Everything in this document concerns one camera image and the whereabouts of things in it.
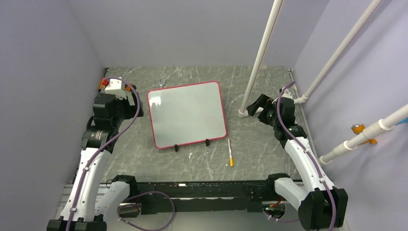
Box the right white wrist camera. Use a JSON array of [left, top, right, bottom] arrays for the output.
[[280, 89, 293, 100]]

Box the white marker pen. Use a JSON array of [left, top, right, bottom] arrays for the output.
[[228, 138, 233, 162]]

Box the white PVC pipe right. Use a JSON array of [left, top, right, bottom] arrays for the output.
[[318, 104, 408, 165]]

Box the white PVC pipe frame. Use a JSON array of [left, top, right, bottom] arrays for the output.
[[238, 0, 382, 118]]

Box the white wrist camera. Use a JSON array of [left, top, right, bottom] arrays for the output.
[[280, 89, 293, 100], [104, 78, 125, 97]]

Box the silver wrench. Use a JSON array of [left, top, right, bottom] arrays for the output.
[[158, 79, 166, 89]]

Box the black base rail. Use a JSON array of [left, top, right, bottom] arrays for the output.
[[120, 180, 288, 218]]

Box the orange tool at edge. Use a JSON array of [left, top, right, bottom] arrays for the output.
[[99, 78, 109, 91]]

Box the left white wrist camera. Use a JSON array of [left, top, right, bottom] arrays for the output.
[[104, 78, 125, 97]]

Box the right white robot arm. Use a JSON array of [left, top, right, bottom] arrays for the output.
[[246, 94, 348, 231]]

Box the yellow marker cap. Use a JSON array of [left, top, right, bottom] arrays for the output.
[[229, 157, 234, 167]]

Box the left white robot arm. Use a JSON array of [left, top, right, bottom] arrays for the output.
[[46, 80, 144, 231]]

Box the red-framed whiteboard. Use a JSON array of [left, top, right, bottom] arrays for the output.
[[147, 81, 228, 149]]

